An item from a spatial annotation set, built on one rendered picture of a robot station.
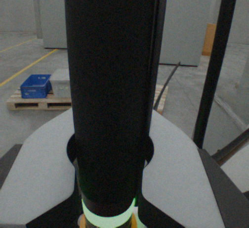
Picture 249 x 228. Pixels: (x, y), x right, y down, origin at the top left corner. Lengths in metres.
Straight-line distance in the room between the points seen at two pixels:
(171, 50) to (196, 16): 1.15
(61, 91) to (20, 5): 11.08
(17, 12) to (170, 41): 10.57
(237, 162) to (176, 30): 5.35
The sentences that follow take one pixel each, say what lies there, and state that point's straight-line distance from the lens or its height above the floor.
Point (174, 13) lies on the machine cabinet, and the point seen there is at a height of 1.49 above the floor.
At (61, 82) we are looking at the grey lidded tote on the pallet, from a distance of 3.09.
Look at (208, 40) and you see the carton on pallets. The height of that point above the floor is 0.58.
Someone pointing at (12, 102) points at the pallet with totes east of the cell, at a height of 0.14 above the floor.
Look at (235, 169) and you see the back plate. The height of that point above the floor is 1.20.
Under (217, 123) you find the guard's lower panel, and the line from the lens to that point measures 1.44.
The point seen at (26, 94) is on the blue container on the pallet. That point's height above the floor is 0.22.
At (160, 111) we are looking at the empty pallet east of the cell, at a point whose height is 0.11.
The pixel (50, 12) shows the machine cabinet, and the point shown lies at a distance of 7.62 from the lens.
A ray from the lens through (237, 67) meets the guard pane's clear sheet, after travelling 1.29.
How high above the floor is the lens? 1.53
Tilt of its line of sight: 28 degrees down
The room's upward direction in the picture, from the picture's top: 3 degrees clockwise
